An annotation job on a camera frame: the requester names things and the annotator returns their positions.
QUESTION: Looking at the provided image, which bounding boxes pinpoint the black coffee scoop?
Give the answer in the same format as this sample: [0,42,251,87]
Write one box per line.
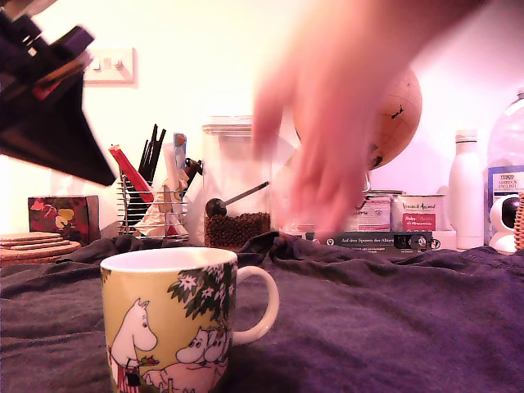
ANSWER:
[205,181,271,218]

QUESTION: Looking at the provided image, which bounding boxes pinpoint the coffee beans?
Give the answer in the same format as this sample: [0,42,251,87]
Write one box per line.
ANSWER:
[204,211,272,249]

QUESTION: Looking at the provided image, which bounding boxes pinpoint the person's hand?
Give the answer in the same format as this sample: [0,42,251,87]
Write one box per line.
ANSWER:
[251,0,415,241]

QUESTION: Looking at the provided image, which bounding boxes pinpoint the red packet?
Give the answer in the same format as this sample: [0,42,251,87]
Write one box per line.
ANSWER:
[108,142,157,204]

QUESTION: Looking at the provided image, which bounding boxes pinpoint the floral tissue box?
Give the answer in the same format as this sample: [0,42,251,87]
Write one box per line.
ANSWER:
[27,195,102,247]

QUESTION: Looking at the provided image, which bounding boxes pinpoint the black chopstick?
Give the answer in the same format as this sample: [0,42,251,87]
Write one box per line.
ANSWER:
[143,124,160,182]
[138,138,150,178]
[148,129,168,184]

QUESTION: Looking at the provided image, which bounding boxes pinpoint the square cork coaster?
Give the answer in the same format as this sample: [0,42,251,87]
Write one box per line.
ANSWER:
[0,237,72,251]
[0,232,61,242]

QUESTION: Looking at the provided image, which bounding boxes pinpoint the white paper sachet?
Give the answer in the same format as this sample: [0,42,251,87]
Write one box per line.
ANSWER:
[163,142,186,193]

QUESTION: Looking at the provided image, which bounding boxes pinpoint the round cork trivet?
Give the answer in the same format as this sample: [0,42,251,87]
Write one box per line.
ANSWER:
[0,241,82,267]

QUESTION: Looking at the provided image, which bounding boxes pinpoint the blue and orange packet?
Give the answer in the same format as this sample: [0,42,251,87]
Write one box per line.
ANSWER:
[172,131,189,171]

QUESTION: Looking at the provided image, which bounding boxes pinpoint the crumpled white paper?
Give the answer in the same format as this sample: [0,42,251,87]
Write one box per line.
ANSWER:
[134,183,190,239]

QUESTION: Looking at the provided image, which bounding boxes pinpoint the clear jar with white lid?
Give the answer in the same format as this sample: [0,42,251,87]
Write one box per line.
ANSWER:
[200,115,274,251]

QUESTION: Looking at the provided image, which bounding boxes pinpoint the cartoon print ceramic mug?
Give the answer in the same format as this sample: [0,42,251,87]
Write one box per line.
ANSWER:
[99,246,281,393]

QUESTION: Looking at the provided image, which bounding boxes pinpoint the dark green book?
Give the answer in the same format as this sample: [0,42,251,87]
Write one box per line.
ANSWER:
[305,231,434,257]

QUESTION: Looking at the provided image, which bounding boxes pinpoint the cork globe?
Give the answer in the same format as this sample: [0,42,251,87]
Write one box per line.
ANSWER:
[366,65,423,172]

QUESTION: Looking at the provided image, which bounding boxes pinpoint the dark blue cloth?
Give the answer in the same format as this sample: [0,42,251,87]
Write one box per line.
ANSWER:
[0,231,524,393]

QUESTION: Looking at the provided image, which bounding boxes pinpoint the tin with script lettering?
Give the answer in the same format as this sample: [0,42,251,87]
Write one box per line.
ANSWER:
[391,193,448,233]

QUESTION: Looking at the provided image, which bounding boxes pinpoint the white metal bottle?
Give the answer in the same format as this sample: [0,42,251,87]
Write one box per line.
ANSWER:
[449,129,486,251]

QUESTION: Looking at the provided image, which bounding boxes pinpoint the large clear water bottle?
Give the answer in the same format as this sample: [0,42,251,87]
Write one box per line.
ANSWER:
[484,85,524,246]

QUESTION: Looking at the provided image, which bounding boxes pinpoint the wicker basket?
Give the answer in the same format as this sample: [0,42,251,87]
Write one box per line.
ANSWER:
[513,190,524,251]

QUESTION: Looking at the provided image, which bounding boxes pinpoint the white wall switch plate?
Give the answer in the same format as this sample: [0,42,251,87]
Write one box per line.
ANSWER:
[83,47,139,86]

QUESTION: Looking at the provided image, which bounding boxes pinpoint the metal wire utensil rack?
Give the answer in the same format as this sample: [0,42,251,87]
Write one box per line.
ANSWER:
[116,174,192,241]

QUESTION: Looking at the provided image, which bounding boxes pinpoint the dark brown utensil handle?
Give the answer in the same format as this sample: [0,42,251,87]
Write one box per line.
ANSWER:
[183,157,205,192]

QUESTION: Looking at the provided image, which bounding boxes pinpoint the small white round camera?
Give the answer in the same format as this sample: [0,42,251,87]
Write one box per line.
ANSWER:
[488,194,523,255]

